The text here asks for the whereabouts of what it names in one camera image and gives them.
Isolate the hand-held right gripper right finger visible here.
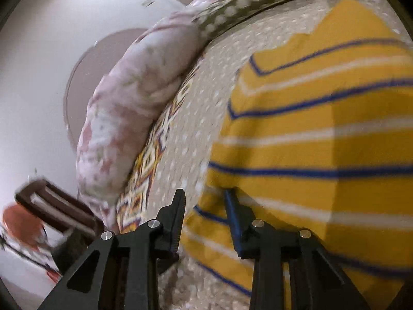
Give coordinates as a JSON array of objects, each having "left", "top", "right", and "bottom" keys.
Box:
[{"left": 224, "top": 189, "right": 369, "bottom": 310}]

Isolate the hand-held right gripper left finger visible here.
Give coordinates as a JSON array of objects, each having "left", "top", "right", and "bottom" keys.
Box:
[{"left": 37, "top": 188, "right": 187, "bottom": 310}]

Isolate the yellow striped sweater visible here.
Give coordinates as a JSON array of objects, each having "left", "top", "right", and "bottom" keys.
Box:
[{"left": 179, "top": 0, "right": 413, "bottom": 298}]

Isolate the geometric patterned sheet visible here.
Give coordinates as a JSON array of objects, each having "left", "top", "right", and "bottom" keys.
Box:
[{"left": 115, "top": 60, "right": 207, "bottom": 235}]

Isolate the brown wooden chair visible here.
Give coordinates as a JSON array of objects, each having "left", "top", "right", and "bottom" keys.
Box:
[{"left": 14, "top": 179, "right": 105, "bottom": 238}]

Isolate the beige dotted bedspread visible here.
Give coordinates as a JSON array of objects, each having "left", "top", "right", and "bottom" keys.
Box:
[{"left": 142, "top": 0, "right": 413, "bottom": 310}]

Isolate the pink floral duvet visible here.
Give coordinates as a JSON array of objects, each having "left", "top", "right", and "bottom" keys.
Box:
[{"left": 76, "top": 0, "right": 230, "bottom": 233}]

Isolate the red round object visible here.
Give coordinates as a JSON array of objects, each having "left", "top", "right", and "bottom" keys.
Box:
[{"left": 3, "top": 203, "right": 45, "bottom": 253}]

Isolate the round white headboard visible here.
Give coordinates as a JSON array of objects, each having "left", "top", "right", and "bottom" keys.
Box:
[{"left": 64, "top": 28, "right": 162, "bottom": 136}]

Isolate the olive hedgehog print bolster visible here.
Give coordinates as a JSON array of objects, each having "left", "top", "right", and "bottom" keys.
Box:
[{"left": 194, "top": 0, "right": 323, "bottom": 43}]

